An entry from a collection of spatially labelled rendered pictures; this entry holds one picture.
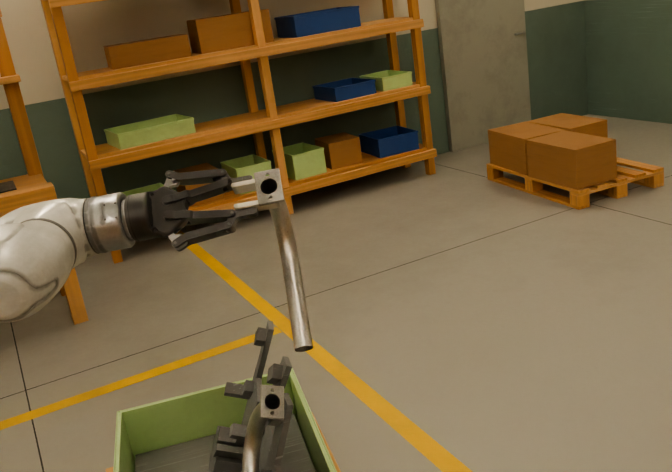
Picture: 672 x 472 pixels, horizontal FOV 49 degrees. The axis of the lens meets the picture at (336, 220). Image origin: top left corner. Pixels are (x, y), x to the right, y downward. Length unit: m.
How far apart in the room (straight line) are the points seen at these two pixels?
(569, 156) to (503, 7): 2.73
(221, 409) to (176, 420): 0.11
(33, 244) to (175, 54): 4.92
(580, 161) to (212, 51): 2.91
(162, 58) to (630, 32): 4.82
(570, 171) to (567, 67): 3.14
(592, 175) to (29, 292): 5.03
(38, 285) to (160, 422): 0.85
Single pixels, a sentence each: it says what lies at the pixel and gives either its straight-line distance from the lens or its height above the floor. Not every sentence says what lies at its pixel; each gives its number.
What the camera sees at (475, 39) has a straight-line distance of 7.80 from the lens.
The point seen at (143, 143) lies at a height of 0.86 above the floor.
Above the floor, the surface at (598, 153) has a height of 0.37.
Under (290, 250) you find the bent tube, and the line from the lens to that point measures 1.25.
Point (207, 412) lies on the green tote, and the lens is 1.83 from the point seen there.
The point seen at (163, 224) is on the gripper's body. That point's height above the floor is 1.50.
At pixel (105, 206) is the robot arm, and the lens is 1.19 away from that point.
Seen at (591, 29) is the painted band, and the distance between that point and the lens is 8.78.
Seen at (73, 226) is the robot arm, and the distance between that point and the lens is 1.18.
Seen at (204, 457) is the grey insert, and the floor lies 0.85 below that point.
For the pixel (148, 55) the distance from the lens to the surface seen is 5.91.
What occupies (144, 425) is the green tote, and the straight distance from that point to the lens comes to 1.84.
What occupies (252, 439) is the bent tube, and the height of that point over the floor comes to 1.08.
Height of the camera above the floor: 1.82
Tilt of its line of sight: 18 degrees down
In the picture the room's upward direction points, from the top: 8 degrees counter-clockwise
